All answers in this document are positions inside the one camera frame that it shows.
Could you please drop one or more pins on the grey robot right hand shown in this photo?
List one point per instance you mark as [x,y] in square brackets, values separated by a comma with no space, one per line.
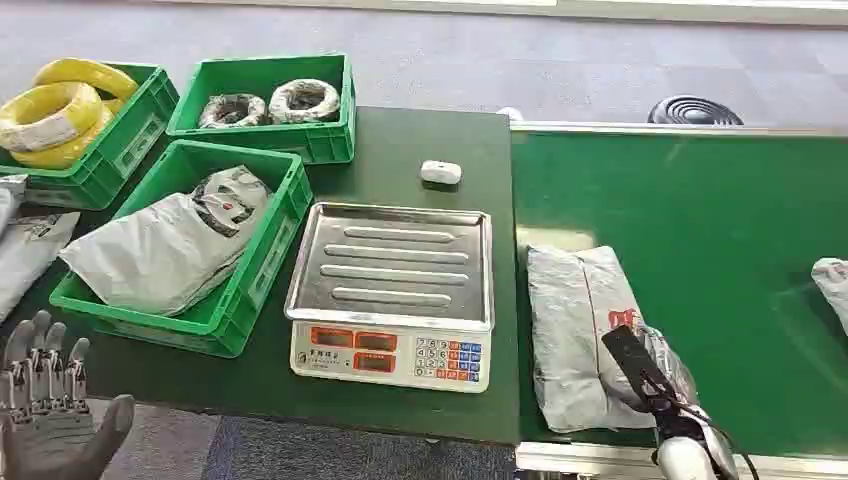
[639,364]

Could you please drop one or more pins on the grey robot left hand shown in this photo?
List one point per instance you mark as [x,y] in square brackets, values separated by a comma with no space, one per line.
[46,437]

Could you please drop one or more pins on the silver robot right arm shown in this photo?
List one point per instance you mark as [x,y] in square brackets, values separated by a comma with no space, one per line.
[689,450]

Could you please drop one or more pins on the grey parcel with red print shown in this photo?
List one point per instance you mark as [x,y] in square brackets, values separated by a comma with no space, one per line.
[570,331]

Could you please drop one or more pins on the green conveyor belt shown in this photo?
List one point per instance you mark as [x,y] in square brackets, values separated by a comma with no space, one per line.
[729,232]

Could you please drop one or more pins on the grey plastic parcel bag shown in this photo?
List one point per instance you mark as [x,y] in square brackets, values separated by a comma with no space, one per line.
[833,285]
[10,199]
[152,258]
[26,258]

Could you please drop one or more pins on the black ribbed round object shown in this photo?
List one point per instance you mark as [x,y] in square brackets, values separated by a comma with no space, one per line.
[694,111]

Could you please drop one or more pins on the electronic weighing scale steel tray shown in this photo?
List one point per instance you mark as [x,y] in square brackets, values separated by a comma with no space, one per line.
[391,285]

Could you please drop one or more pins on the small white plastic device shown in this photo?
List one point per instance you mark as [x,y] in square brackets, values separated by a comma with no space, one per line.
[441,172]

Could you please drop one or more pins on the green crate with parcel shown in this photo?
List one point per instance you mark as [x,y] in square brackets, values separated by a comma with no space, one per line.
[265,258]

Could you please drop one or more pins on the green crate with yellow coils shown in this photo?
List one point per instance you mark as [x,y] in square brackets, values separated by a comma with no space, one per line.
[126,142]

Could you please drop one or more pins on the green crate with wrapped coils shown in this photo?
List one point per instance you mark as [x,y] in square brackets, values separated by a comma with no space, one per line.
[311,142]

